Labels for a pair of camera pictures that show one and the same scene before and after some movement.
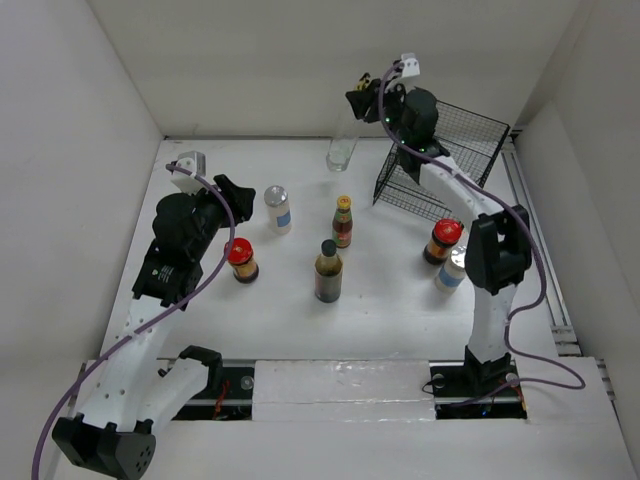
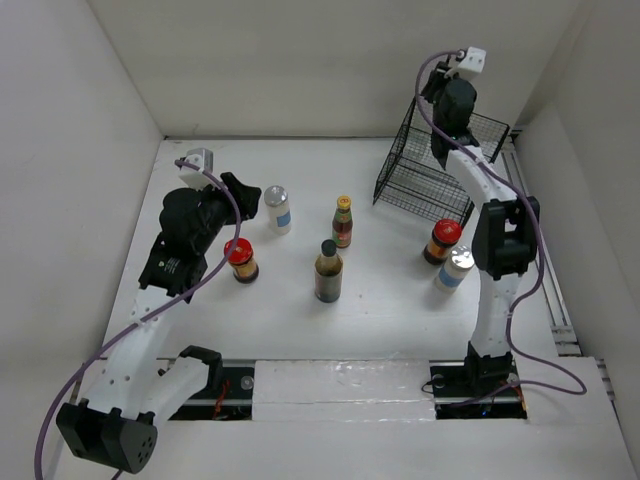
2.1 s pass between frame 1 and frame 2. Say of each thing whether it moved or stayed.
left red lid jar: stayed
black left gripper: stayed
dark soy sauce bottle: stayed
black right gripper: moved
